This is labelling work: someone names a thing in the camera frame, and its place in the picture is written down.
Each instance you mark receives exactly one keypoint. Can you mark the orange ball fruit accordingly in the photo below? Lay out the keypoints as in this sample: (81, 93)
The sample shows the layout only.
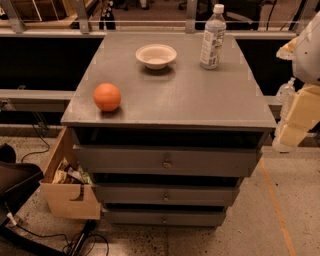
(107, 97)

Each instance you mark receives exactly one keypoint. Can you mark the grey metal drawer cabinet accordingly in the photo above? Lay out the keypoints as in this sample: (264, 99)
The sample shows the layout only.
(178, 147)

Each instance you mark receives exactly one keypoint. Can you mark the clear plastic water bottle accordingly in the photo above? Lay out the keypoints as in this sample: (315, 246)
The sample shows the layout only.
(213, 38)

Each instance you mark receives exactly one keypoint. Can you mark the clear soap dispenser bottle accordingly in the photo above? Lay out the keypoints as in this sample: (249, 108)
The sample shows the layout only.
(284, 96)

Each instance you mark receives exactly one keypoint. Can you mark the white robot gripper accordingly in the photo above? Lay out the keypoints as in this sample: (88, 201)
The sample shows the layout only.
(308, 55)

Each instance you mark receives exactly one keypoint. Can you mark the wooden drawer box with items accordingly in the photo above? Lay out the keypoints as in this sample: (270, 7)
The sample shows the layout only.
(67, 200)

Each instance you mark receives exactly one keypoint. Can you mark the metal railing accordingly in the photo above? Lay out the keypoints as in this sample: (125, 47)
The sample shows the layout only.
(80, 23)

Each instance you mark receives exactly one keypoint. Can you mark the white paper bowl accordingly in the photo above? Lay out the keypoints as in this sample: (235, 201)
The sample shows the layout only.
(156, 56)

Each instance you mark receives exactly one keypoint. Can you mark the black chair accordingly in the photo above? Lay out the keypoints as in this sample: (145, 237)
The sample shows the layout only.
(18, 181)

